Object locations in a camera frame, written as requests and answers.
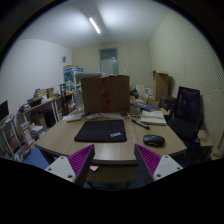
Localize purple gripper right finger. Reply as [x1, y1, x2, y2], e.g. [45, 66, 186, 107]
[134, 144, 182, 182]

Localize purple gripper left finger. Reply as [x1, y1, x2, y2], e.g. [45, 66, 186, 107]
[46, 144, 95, 186]

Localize black computer mouse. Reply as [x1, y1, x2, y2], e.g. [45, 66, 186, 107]
[143, 135, 165, 146]

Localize black mouse pad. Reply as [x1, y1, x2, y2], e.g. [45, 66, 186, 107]
[74, 120, 127, 143]

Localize pink sticky note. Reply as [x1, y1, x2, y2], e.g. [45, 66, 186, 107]
[89, 166, 99, 172]

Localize black marker pen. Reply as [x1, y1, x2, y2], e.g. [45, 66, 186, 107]
[132, 119, 150, 130]

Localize open white notebook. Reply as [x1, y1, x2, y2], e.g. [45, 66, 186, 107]
[141, 110, 166, 125]

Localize white paper sheets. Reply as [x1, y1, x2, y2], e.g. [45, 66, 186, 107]
[62, 113, 82, 122]

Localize wooden side shelf desk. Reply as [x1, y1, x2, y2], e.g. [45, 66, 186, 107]
[17, 92, 72, 130]

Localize black office chair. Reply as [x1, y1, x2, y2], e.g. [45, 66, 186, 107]
[166, 85, 204, 145]

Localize large brown cardboard box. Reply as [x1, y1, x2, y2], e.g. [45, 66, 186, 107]
[81, 75, 130, 113]

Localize blue white storage box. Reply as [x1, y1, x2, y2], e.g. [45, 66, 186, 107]
[63, 65, 83, 91]

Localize tall cardboard box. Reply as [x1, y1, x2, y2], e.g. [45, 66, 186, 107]
[153, 70, 168, 100]

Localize black monitor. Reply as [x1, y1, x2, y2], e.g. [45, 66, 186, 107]
[0, 101, 9, 121]

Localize door with window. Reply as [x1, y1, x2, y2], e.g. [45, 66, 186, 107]
[99, 48, 119, 75]

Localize ceiling fluorescent light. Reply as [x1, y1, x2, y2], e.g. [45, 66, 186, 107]
[89, 17, 101, 34]

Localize round wall clock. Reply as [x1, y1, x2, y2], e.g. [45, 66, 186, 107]
[62, 56, 67, 63]

